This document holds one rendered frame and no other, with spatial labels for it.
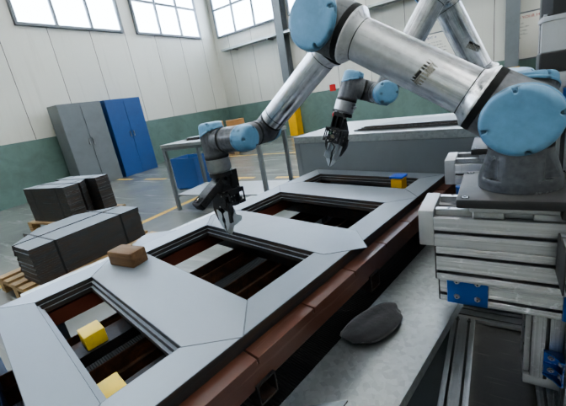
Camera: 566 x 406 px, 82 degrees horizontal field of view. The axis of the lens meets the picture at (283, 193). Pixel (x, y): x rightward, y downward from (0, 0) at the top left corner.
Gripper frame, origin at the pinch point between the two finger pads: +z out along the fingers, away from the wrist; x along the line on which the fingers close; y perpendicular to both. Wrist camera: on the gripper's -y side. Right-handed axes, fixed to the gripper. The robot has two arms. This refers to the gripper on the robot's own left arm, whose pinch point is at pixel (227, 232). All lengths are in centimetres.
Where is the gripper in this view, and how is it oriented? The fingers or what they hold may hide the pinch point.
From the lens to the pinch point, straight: 110.1
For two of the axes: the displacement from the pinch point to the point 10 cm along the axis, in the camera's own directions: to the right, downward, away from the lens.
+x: -7.2, -0.8, 6.9
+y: 6.7, -3.1, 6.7
